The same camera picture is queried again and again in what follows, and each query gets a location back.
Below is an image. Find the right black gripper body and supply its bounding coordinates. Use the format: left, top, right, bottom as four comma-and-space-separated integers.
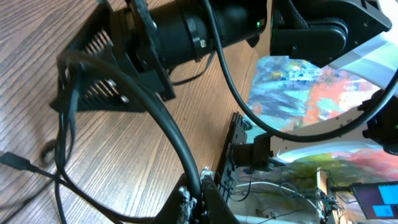
50, 1, 175, 112

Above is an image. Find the thick black cable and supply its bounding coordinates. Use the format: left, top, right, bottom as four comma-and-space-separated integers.
54, 49, 203, 224

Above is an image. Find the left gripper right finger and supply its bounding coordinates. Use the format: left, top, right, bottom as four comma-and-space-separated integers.
200, 169, 239, 224

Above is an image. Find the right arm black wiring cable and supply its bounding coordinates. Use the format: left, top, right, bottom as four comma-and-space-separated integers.
201, 0, 398, 143

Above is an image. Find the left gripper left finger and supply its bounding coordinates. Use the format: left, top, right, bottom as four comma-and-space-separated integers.
151, 174, 195, 224

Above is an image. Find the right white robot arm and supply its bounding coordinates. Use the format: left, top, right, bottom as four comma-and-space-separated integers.
67, 1, 397, 162

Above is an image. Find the laptop with blue screen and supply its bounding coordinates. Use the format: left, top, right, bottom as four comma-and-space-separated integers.
351, 181, 397, 220

